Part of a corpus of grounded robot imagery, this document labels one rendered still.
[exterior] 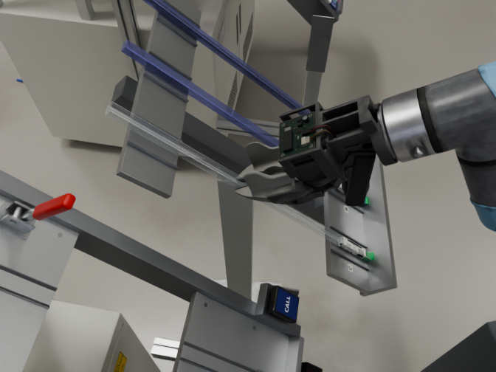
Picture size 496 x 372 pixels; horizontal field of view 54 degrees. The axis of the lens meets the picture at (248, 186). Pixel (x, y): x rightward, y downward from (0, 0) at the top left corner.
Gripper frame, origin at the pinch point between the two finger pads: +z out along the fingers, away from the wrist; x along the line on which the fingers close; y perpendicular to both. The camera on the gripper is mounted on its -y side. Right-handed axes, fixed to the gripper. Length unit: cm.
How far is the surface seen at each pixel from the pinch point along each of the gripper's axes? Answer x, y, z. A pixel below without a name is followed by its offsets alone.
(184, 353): 20.4, -3.3, 10.4
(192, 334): 17.9, -4.0, 10.0
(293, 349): 16.1, -21.4, 4.1
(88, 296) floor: -16, -52, 93
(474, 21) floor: -158, -131, -35
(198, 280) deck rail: 11.3, -2.3, 8.5
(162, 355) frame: 8, -42, 49
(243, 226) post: -8.0, -22.2, 15.0
